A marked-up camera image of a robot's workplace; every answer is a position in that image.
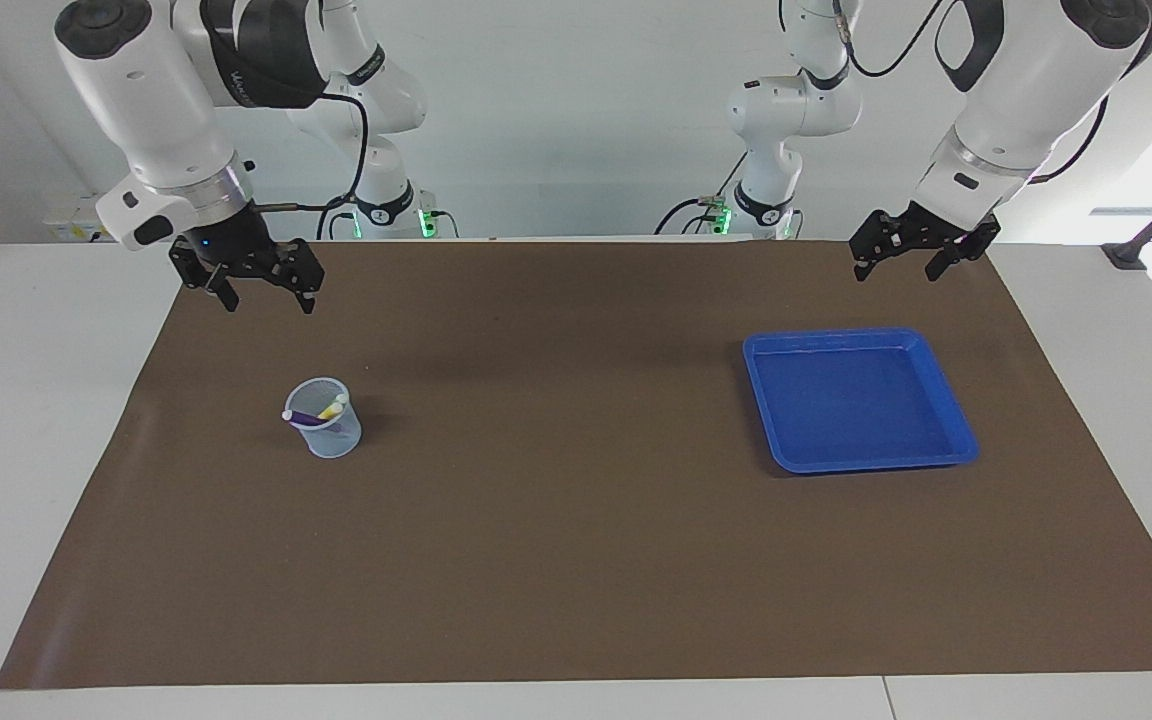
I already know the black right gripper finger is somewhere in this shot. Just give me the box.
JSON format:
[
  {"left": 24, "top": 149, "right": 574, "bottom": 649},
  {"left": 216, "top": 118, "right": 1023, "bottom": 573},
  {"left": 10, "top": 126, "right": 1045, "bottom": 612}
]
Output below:
[
  {"left": 271, "top": 240, "right": 325, "bottom": 316},
  {"left": 169, "top": 248, "right": 242, "bottom": 313}
]

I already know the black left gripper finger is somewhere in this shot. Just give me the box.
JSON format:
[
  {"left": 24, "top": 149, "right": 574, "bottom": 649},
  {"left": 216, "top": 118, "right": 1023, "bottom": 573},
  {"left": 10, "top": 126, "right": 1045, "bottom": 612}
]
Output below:
[
  {"left": 924, "top": 220, "right": 1002, "bottom": 283},
  {"left": 848, "top": 208, "right": 909, "bottom": 283}
]

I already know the clear plastic cup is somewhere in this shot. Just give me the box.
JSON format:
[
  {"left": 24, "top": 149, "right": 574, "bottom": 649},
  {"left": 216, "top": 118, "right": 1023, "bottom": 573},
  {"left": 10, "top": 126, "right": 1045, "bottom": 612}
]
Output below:
[{"left": 283, "top": 377, "right": 364, "bottom": 460}]

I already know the blue plastic tray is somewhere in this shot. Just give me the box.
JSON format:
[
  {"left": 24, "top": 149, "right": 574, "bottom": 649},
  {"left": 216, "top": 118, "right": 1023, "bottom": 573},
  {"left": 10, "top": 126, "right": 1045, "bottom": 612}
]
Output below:
[{"left": 742, "top": 327, "right": 980, "bottom": 475}]

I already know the brown table mat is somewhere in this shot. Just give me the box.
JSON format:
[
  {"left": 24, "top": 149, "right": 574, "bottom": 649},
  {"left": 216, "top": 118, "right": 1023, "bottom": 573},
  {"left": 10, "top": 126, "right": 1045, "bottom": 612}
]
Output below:
[{"left": 0, "top": 238, "right": 1152, "bottom": 691}]

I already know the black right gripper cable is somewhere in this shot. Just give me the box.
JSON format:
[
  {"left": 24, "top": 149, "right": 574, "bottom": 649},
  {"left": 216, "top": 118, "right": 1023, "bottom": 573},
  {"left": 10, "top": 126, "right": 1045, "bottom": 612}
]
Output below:
[{"left": 256, "top": 90, "right": 369, "bottom": 241}]

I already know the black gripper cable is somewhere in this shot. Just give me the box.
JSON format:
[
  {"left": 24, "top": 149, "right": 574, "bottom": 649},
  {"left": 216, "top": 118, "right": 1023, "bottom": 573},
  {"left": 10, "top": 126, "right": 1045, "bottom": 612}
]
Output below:
[
  {"left": 256, "top": 90, "right": 369, "bottom": 241},
  {"left": 831, "top": 0, "right": 1152, "bottom": 186}
]

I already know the black arm base cable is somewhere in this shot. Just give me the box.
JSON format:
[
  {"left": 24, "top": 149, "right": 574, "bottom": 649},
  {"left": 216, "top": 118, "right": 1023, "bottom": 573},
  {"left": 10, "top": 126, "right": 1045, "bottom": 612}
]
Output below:
[
  {"left": 316, "top": 195, "right": 362, "bottom": 241},
  {"left": 654, "top": 150, "right": 737, "bottom": 239}
]

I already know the white wall power socket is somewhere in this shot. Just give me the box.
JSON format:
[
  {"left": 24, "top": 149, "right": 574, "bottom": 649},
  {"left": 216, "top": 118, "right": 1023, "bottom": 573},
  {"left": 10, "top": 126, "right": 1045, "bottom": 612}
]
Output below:
[{"left": 43, "top": 205, "right": 137, "bottom": 243}]

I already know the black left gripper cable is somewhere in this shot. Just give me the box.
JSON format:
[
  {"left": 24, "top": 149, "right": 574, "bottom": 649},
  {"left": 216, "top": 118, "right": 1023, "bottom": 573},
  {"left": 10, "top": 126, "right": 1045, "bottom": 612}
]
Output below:
[{"left": 831, "top": 0, "right": 1152, "bottom": 186}]

